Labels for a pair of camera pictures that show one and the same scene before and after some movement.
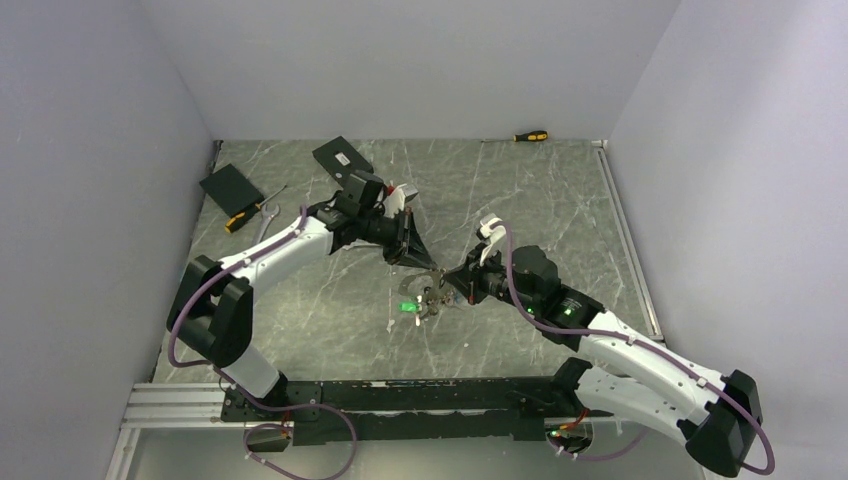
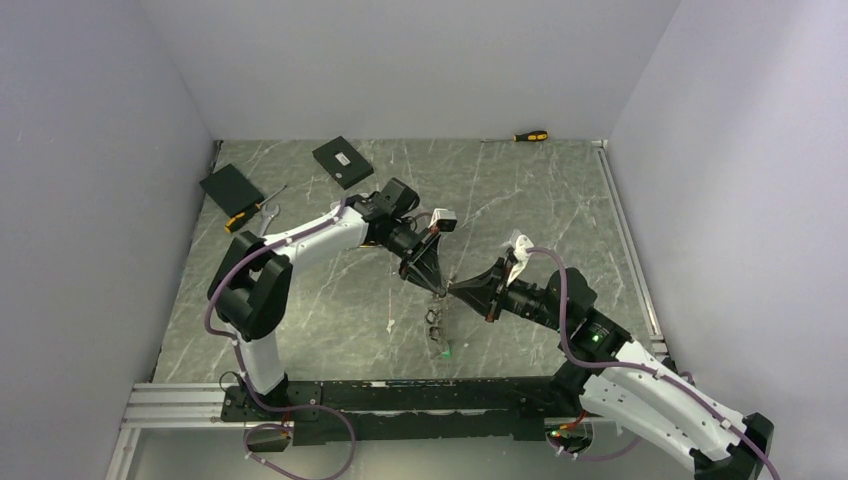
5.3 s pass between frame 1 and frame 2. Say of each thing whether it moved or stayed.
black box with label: stayed
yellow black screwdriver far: stayed
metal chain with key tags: moved
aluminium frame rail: stayed
